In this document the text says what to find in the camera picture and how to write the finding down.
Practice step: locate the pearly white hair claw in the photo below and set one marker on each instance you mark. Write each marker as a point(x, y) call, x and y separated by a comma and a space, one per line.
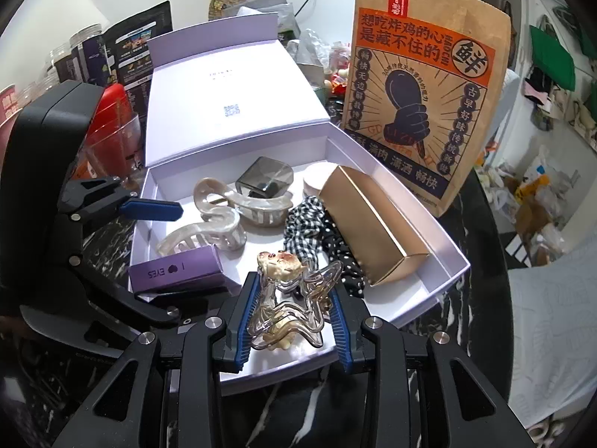
point(219, 226)

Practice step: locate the black white checked scrunchie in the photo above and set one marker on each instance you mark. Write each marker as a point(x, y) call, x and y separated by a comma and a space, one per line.
point(303, 228)

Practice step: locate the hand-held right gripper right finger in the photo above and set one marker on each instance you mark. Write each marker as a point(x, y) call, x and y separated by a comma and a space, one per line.
point(343, 331)

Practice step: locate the white leaf pattern sheet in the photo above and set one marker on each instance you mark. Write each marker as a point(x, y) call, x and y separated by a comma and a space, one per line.
point(550, 345)

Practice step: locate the black printed pouch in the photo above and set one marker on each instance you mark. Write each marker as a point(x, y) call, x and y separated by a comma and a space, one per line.
point(140, 42)

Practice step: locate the crumpled clear plastic wrap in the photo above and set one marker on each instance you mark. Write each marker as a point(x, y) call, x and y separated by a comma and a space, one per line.
point(308, 46)

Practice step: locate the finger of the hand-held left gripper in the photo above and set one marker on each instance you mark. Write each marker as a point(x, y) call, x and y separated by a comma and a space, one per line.
point(154, 210)
point(140, 305)

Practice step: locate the pink round compact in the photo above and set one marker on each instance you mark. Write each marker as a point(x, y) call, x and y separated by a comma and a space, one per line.
point(315, 179)

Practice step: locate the printed kraft paper bag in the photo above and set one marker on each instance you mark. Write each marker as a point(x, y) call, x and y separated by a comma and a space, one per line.
point(419, 102)

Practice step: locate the pink paper cup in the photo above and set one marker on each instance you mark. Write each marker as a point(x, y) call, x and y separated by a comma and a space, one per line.
point(9, 102)

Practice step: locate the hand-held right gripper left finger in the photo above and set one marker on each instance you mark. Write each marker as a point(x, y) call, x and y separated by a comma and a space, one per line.
point(242, 326)

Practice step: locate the red canister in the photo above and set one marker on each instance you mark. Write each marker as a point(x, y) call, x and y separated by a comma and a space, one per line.
point(121, 112)

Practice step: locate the smoky black square case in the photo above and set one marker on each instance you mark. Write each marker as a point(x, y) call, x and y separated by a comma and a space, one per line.
point(263, 175)

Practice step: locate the small purple carton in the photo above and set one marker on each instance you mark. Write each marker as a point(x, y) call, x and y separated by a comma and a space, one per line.
point(177, 270)

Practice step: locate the lavender hinged gift box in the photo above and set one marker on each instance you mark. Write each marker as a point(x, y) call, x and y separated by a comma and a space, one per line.
point(224, 79)

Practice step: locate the dark label clear jar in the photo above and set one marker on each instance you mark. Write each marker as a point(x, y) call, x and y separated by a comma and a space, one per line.
point(88, 56)

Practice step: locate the pile of plastic bags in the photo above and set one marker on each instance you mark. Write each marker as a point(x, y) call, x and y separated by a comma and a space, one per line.
point(527, 200)

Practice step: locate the gold rectangular carton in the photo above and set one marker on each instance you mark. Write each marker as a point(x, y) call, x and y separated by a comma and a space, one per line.
point(368, 224)

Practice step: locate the black polka dot scrunchie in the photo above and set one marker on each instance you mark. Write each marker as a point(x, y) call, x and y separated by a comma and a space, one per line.
point(345, 261)

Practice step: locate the clear hair claw cream bear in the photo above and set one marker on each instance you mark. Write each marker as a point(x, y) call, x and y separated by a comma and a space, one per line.
point(284, 308)

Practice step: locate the green tote bag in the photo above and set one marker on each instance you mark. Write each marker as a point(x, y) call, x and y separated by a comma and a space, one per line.
point(550, 51)

